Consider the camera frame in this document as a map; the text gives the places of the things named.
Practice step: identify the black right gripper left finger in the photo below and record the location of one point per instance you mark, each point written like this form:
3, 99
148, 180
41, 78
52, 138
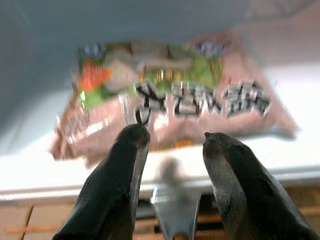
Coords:
112, 180

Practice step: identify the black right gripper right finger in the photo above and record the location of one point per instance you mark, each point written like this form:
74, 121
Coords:
250, 190

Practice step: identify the pink noodle packet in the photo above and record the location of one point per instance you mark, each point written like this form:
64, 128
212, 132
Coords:
175, 95

